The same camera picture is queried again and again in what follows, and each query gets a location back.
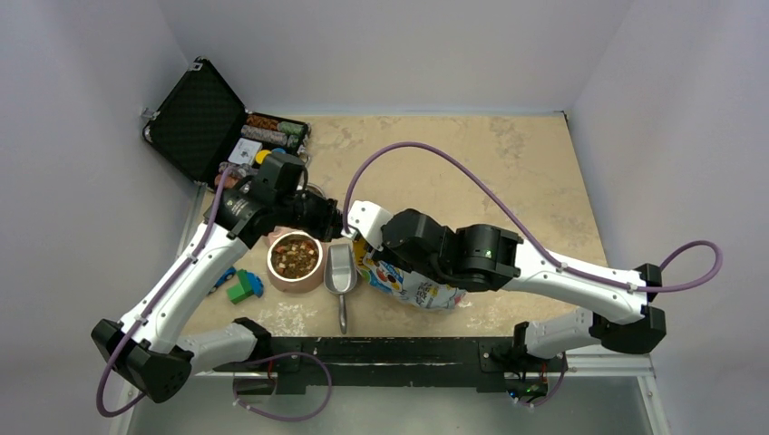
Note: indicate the black poker chip case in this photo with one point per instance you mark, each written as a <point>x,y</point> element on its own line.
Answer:
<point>198,125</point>

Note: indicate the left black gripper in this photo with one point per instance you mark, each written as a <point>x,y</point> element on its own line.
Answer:
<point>330,221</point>

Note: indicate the green blue toy block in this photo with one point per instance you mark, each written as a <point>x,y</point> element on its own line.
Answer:
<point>248,284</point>

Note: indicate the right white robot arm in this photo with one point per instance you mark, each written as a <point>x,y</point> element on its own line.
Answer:
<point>611,312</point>

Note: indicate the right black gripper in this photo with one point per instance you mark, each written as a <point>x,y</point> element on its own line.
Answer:
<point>384,254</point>

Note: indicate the orange blue toy car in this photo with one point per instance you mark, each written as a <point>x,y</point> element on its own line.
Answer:
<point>228,275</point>

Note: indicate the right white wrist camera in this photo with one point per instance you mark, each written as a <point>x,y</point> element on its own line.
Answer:
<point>366,219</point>

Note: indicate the pink double pet bowl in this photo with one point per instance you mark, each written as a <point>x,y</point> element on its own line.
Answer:
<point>295,260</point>

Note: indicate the pet food bag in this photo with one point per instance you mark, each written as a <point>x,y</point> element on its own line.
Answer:
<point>408,288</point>

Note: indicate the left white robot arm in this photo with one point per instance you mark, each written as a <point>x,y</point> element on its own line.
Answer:
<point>146,347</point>

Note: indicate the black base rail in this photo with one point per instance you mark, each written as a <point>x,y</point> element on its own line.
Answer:
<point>484,364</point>

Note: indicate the metal food scoop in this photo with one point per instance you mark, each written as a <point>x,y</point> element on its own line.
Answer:
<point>340,278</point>

